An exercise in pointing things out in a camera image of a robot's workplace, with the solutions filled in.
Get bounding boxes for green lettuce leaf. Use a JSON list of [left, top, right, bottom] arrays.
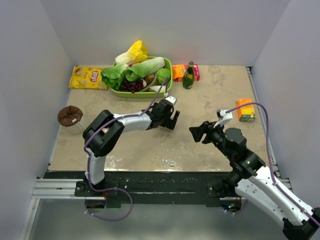
[[100, 64, 129, 91]]

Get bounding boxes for dark red grapes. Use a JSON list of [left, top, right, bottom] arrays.
[[119, 79, 147, 93]]

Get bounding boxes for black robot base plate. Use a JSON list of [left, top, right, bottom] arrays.
[[74, 171, 243, 210]]

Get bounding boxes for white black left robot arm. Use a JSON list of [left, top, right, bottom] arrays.
[[82, 96, 180, 196]]

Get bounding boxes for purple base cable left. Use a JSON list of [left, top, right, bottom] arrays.
[[84, 186, 134, 222]]

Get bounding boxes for yellow napa cabbage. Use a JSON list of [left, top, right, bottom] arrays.
[[114, 40, 148, 66]]

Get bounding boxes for orange pink snack box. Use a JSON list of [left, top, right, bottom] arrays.
[[172, 64, 200, 82]]

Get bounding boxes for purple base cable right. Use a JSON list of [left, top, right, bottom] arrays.
[[224, 198, 250, 215]]

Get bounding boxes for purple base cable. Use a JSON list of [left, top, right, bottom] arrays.
[[224, 198, 250, 215], [84, 186, 134, 222]]

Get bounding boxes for orange juice carton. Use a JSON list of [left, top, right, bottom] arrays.
[[236, 98, 256, 123]]

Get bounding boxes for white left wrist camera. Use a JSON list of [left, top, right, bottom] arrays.
[[164, 95, 178, 106]]

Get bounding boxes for green glass bottle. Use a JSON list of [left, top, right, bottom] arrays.
[[182, 61, 195, 89]]

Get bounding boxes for green plastic basket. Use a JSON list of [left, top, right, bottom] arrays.
[[112, 56, 173, 99]]

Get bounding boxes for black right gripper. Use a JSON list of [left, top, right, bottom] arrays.
[[188, 119, 234, 160]]

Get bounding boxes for yellow Lays chips bag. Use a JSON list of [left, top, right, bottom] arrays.
[[68, 66, 108, 90]]

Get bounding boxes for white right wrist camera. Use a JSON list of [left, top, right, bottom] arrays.
[[214, 108, 233, 128]]

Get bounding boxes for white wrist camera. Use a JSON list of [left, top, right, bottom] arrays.
[[214, 108, 233, 128], [164, 95, 178, 106]]

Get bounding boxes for pale romaine lettuce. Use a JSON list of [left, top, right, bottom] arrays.
[[125, 57, 165, 82]]

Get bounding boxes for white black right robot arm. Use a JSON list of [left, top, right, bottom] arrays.
[[189, 121, 320, 240]]

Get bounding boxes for brown topped beige cup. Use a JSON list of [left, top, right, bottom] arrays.
[[57, 105, 87, 135]]

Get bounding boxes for round green cabbage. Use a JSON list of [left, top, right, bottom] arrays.
[[155, 68, 171, 85]]

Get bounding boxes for brown onion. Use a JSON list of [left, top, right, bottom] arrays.
[[144, 73, 159, 86]]

